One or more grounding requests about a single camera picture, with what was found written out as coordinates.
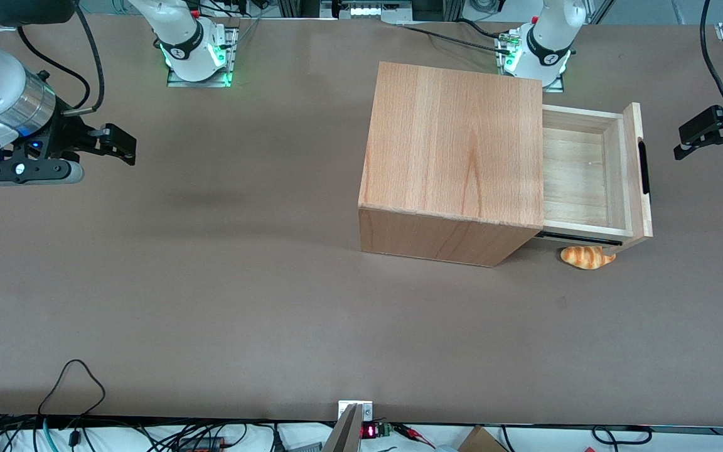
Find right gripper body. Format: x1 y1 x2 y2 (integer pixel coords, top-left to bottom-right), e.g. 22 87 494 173
0 117 91 165

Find wooden drawer with black handle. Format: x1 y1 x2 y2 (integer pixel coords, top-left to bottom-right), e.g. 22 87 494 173
535 102 655 256

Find wooden drawer cabinet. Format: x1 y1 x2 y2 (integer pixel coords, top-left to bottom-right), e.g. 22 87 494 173
358 61 545 268

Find toy croissant bread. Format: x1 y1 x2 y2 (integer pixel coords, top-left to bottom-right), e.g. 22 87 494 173
560 245 617 271

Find white power strip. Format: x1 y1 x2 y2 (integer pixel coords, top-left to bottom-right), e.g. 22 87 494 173
340 0 414 21

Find black orange device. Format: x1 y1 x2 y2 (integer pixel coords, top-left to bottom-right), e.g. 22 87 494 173
175 436 229 452

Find brown cardboard piece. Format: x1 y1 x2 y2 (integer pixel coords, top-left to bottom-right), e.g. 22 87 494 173
458 425 508 452

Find red and black clip leads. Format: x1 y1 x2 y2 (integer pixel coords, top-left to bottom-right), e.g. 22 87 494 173
392 422 436 449

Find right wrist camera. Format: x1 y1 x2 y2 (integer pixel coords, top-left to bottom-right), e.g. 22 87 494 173
0 159 85 186

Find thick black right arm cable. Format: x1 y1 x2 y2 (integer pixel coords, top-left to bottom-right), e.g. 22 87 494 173
62 5 106 118

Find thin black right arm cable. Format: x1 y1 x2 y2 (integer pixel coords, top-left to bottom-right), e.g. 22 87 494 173
18 26 92 109

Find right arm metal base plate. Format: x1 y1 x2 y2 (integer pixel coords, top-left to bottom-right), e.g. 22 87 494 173
166 25 240 88

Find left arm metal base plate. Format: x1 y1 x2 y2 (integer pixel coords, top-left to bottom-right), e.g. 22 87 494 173
495 33 565 94

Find black looped cable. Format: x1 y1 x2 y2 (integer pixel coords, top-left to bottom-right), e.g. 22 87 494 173
36 358 107 420

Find black cable across table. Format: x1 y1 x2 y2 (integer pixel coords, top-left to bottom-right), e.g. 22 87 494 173
397 18 514 56

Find black coiled cable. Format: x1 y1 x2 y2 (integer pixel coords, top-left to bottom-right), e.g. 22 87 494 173
591 425 653 452

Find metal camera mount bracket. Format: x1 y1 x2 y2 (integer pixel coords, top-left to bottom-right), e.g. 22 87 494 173
322 400 374 452

